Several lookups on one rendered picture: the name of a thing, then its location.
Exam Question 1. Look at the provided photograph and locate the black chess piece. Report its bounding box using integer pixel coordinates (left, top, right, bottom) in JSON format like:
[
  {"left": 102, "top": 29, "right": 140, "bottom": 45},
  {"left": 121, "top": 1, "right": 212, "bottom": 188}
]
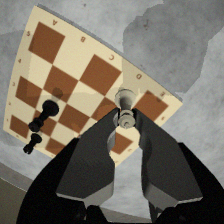
[
  {"left": 23, "top": 133, "right": 42, "bottom": 154},
  {"left": 28, "top": 100, "right": 59, "bottom": 133}
]

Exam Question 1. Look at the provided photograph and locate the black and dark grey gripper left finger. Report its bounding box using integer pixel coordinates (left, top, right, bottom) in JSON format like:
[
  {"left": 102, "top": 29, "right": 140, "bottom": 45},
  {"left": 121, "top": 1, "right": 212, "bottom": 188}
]
[{"left": 16, "top": 107, "right": 120, "bottom": 224}]

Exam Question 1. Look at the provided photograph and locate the white chess piece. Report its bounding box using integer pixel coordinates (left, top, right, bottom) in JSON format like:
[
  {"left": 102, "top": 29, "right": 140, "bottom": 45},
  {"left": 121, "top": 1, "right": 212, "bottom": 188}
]
[{"left": 115, "top": 89, "right": 136, "bottom": 129}]

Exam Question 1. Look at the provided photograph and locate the brown and cream chessboard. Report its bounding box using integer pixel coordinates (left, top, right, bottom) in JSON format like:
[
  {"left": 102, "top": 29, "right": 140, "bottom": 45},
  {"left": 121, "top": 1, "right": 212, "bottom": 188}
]
[{"left": 3, "top": 5, "right": 183, "bottom": 167}]

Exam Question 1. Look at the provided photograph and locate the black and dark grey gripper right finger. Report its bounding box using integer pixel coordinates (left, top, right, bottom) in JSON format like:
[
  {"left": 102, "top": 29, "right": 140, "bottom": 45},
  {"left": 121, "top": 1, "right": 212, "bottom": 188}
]
[{"left": 131, "top": 108, "right": 224, "bottom": 224}]

